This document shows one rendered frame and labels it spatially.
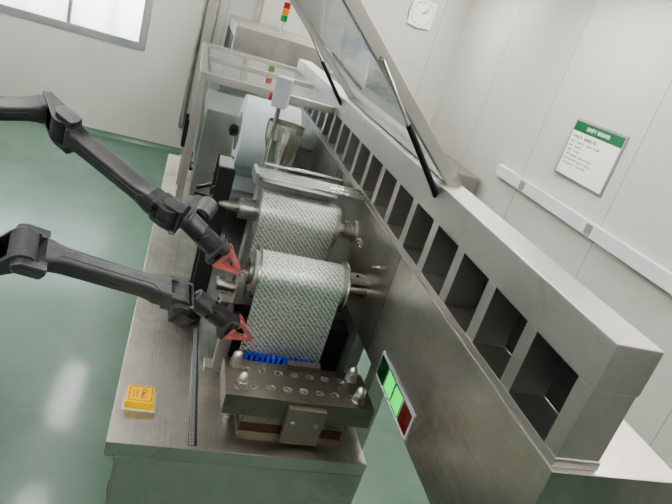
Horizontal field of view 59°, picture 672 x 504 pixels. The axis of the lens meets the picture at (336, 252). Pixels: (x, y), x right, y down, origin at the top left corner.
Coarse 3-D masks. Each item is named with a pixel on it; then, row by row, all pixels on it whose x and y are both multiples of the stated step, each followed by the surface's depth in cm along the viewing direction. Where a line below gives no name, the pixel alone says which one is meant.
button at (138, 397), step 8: (128, 392) 152; (136, 392) 153; (144, 392) 154; (152, 392) 155; (128, 400) 149; (136, 400) 150; (144, 400) 151; (152, 400) 152; (136, 408) 150; (144, 408) 151; (152, 408) 152
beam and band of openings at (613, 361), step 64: (384, 192) 179; (448, 192) 134; (448, 256) 140; (512, 256) 105; (512, 320) 113; (576, 320) 87; (512, 384) 99; (576, 384) 85; (640, 384) 83; (576, 448) 86
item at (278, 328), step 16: (256, 304) 160; (272, 304) 160; (288, 304) 161; (256, 320) 162; (272, 320) 163; (288, 320) 164; (304, 320) 165; (320, 320) 166; (256, 336) 164; (272, 336) 165; (288, 336) 166; (304, 336) 167; (320, 336) 168; (256, 352) 166; (272, 352) 167; (288, 352) 168; (304, 352) 169; (320, 352) 170
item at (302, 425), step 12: (288, 408) 151; (300, 408) 151; (312, 408) 152; (324, 408) 154; (288, 420) 151; (300, 420) 151; (312, 420) 152; (324, 420) 153; (288, 432) 152; (300, 432) 153; (312, 432) 154; (300, 444) 155; (312, 444) 156
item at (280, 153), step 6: (276, 144) 216; (282, 144) 216; (270, 150) 219; (276, 150) 217; (282, 150) 217; (288, 150) 218; (294, 150) 220; (270, 156) 220; (276, 156) 219; (282, 156) 219; (288, 156) 220; (276, 162) 220; (282, 162) 221; (288, 162) 223; (270, 168) 223; (276, 168) 222
